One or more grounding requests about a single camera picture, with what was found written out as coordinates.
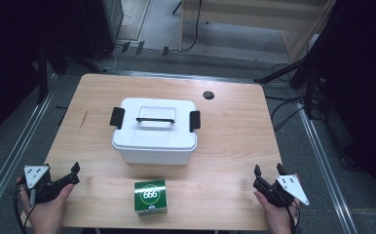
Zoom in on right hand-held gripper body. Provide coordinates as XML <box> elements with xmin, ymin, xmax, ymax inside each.
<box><xmin>262</xmin><ymin>175</ymin><xmax>311</xmax><ymax>209</ymax></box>

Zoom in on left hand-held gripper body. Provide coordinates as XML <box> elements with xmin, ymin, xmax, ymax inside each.
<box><xmin>23</xmin><ymin>164</ymin><xmax>65</xmax><ymax>206</ymax></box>

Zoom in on green cube carton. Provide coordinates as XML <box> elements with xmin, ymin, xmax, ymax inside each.
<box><xmin>133</xmin><ymin>179</ymin><xmax>169</xmax><ymax>216</ymax></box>

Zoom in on white plastic storage box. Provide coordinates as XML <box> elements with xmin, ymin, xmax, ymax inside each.
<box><xmin>112</xmin><ymin>141</ymin><xmax>198</xmax><ymax>166</ymax></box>

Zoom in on white lid with black clips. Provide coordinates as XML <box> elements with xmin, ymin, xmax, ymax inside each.
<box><xmin>109</xmin><ymin>97</ymin><xmax>202</xmax><ymax>152</ymax></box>

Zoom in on person's right hand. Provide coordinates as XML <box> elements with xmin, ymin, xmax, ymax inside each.
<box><xmin>253</xmin><ymin>191</ymin><xmax>302</xmax><ymax>234</ymax></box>

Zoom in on person's left hand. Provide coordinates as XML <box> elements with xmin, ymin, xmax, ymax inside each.
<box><xmin>16</xmin><ymin>176</ymin><xmax>75</xmax><ymax>234</ymax></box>

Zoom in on black tripod stand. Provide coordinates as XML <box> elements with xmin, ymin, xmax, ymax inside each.
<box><xmin>253</xmin><ymin>48</ymin><xmax>327</xmax><ymax>119</ymax></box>

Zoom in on black metal stand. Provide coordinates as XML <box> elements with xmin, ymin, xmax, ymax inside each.
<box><xmin>35</xmin><ymin>38</ymin><xmax>108</xmax><ymax>105</ymax></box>

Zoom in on dark curtain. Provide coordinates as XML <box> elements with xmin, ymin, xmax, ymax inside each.
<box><xmin>316</xmin><ymin>0</ymin><xmax>376</xmax><ymax>214</ymax></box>
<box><xmin>0</xmin><ymin>0</ymin><xmax>83</xmax><ymax>148</ymax></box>

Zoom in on black cabinet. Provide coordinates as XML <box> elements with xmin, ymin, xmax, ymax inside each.
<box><xmin>78</xmin><ymin>0</ymin><xmax>126</xmax><ymax>61</ymax></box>

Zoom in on light wooden furniture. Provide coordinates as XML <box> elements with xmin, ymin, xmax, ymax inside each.
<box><xmin>178</xmin><ymin>0</ymin><xmax>336</xmax><ymax>63</ymax></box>

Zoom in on metal floor rail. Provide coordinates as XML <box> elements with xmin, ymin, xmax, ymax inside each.
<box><xmin>295</xmin><ymin>102</ymin><xmax>359</xmax><ymax>234</ymax></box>
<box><xmin>0</xmin><ymin>73</ymin><xmax>59</xmax><ymax>222</ymax></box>

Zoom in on left hand-held gripper cable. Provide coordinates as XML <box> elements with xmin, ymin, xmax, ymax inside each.
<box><xmin>12</xmin><ymin>183</ymin><xmax>37</xmax><ymax>234</ymax></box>

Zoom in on hand-held gripper cable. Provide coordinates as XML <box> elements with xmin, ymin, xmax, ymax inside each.
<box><xmin>284</xmin><ymin>199</ymin><xmax>302</xmax><ymax>234</ymax></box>
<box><xmin>12</xmin><ymin>183</ymin><xmax>37</xmax><ymax>234</ymax></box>

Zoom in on right hand-held gripper cable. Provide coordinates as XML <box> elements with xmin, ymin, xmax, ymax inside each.
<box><xmin>284</xmin><ymin>199</ymin><xmax>302</xmax><ymax>234</ymax></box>

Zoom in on black floor cables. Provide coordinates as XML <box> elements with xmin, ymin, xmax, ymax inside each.
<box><xmin>267</xmin><ymin>62</ymin><xmax>327</xmax><ymax>133</ymax></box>

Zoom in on white floor cable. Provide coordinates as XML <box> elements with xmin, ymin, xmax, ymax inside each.
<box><xmin>105</xmin><ymin>14</ymin><xmax>137</xmax><ymax>71</ymax></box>

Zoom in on black hanging cable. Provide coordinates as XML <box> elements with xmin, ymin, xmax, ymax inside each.
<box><xmin>178</xmin><ymin>0</ymin><xmax>204</xmax><ymax>54</ymax></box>

